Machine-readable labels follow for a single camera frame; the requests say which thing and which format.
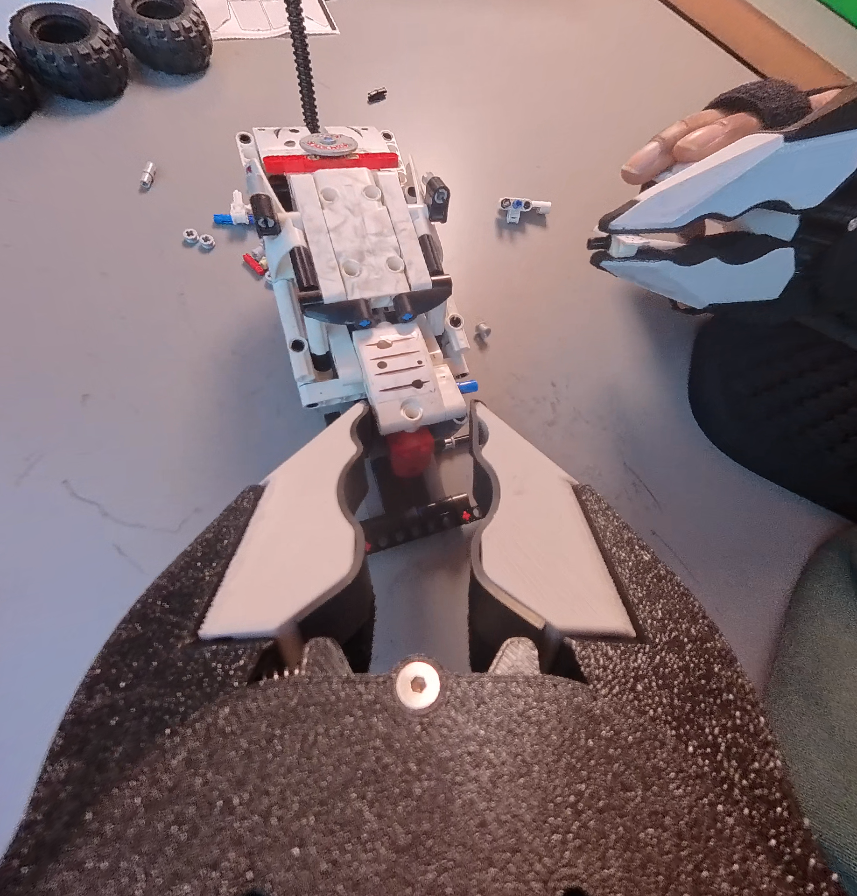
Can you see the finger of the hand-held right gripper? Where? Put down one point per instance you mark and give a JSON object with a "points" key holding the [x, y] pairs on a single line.
{"points": [[709, 273], [765, 175]]}

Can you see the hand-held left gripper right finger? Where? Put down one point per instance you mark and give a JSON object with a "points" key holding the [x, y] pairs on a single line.
{"points": [[548, 560]]}

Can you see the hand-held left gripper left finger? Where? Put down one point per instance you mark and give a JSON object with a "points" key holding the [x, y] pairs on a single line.
{"points": [[289, 560]]}

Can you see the white lego vehicle model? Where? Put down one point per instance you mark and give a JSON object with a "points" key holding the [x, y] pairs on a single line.
{"points": [[352, 238]]}

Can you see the small pale lego pin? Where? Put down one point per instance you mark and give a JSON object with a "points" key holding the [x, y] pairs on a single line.
{"points": [[147, 175]]}

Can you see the small white lego connector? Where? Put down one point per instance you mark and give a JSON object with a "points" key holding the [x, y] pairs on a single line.
{"points": [[524, 210]]}

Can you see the person's right hand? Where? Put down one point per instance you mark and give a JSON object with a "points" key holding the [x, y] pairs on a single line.
{"points": [[688, 147]]}

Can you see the lego sticker sheet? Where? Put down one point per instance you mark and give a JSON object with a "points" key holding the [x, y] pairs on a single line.
{"points": [[261, 14]]}

